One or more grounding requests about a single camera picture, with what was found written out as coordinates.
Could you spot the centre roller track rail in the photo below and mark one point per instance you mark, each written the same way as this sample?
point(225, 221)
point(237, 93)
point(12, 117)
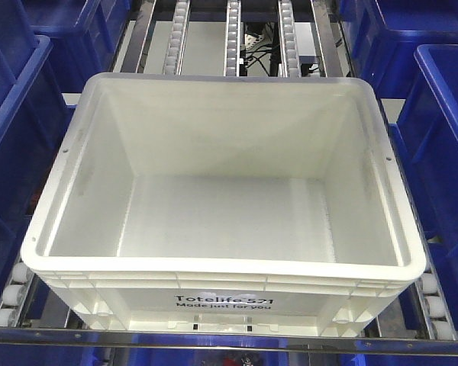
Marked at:
point(233, 33)

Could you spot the blue bin far left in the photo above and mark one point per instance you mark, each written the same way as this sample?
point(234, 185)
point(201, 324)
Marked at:
point(85, 36)

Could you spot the left roller track rail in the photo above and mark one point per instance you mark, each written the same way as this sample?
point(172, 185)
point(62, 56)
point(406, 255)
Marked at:
point(14, 295)

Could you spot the blue bin shelf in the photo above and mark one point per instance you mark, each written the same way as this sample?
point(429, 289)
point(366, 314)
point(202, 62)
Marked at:
point(33, 120)
point(428, 125)

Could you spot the blue bin left shelf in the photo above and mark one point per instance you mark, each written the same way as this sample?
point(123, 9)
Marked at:
point(33, 120)

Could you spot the metal shelf front bar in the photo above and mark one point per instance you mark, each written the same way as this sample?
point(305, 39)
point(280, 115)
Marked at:
point(82, 337)

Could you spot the blue bin far right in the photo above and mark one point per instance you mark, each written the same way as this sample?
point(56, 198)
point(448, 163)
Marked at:
point(382, 37)

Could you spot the roller track rail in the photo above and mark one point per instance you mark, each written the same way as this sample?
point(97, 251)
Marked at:
point(14, 295)
point(233, 33)
point(435, 307)

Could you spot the blue bin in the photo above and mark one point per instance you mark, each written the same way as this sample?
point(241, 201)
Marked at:
point(85, 36)
point(382, 37)

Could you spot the white plastic tote bin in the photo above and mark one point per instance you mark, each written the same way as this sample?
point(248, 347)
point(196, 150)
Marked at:
point(269, 206)

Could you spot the right roller track rail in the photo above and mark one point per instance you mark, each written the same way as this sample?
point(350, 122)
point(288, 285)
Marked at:
point(435, 307)

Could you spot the blue bin right shelf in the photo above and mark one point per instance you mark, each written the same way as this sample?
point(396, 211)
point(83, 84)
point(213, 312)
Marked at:
point(428, 125)

